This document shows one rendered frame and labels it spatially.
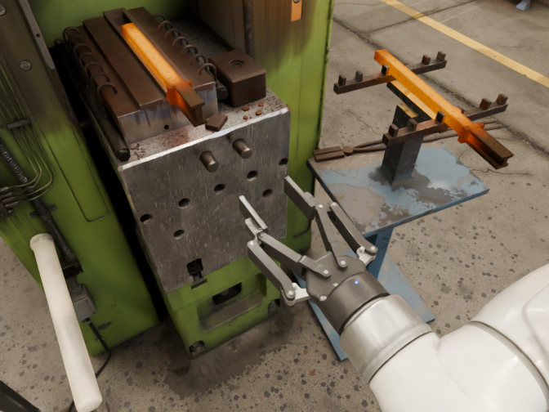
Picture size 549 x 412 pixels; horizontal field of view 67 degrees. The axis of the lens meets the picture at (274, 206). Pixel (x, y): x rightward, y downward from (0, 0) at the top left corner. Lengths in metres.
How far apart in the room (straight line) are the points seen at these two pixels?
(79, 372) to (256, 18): 0.82
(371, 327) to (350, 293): 0.04
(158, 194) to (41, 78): 0.31
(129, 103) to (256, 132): 0.26
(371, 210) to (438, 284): 0.79
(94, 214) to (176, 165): 0.36
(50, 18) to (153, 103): 0.49
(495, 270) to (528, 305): 1.47
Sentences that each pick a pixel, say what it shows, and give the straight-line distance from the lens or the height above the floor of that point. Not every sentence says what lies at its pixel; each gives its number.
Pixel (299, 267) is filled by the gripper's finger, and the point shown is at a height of 1.00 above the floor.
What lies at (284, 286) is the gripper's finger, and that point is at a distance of 0.50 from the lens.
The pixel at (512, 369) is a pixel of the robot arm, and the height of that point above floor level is 1.06.
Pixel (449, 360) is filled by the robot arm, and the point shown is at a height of 1.05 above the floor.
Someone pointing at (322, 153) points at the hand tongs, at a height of 0.66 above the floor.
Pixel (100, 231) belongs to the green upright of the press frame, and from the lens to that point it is 1.20.
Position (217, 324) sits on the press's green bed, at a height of 0.15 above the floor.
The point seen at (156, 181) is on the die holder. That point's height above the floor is 0.85.
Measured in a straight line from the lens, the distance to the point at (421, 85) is 1.04.
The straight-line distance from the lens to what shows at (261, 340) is 1.58.
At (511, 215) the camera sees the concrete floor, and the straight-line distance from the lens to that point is 2.19.
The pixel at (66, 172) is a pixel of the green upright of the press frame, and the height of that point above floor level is 0.79.
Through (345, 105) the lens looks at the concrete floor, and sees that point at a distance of 2.60.
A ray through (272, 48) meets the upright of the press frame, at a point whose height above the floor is 0.94.
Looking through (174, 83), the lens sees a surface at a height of 1.01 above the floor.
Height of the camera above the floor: 1.43
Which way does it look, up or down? 47 degrees down
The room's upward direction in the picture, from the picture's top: straight up
